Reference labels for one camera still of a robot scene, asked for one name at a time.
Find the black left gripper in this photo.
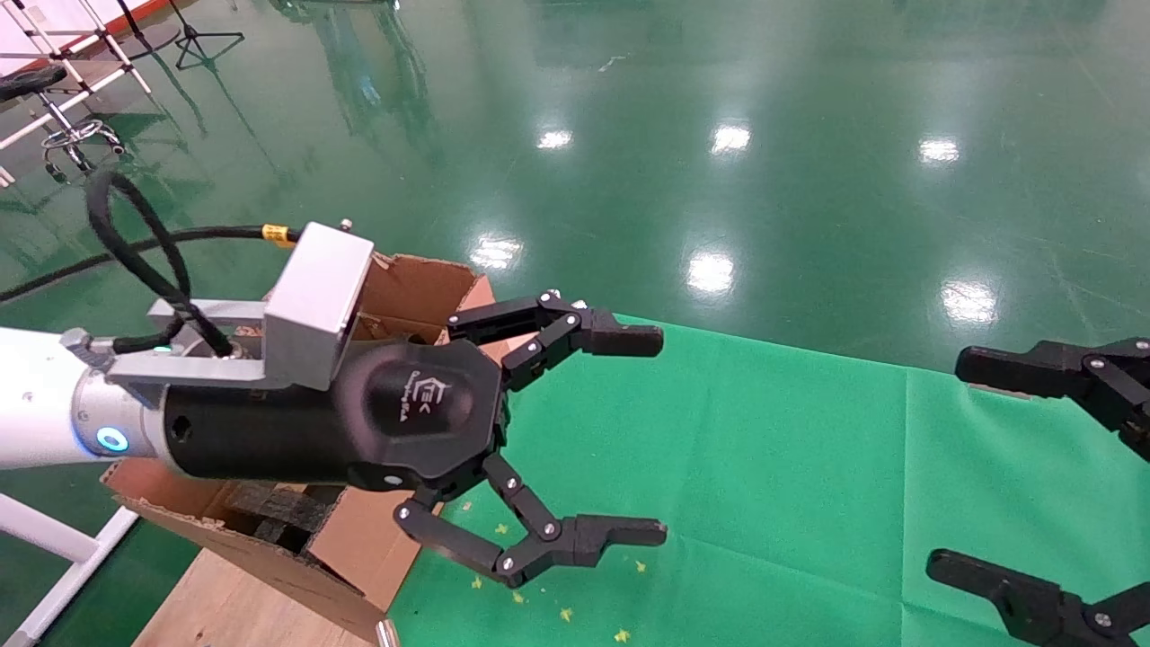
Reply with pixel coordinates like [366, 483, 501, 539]
[162, 289, 668, 590]

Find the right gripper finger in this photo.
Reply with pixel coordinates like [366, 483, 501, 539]
[955, 338, 1150, 462]
[925, 548, 1150, 647]

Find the large open torn carton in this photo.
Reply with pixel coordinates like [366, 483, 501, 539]
[101, 253, 498, 644]

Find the green table cloth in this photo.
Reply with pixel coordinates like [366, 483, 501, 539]
[386, 314, 1150, 647]

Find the grey foam insert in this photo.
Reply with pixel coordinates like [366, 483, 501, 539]
[223, 483, 349, 554]

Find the black microphone stand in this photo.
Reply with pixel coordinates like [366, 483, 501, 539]
[167, 0, 246, 72]

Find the black round stool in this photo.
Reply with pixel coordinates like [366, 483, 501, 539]
[0, 64, 128, 186]

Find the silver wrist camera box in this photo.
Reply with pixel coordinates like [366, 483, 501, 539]
[106, 221, 376, 393]

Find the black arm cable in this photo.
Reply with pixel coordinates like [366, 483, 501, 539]
[0, 169, 299, 357]

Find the white table frame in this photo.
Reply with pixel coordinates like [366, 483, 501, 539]
[0, 491, 141, 647]

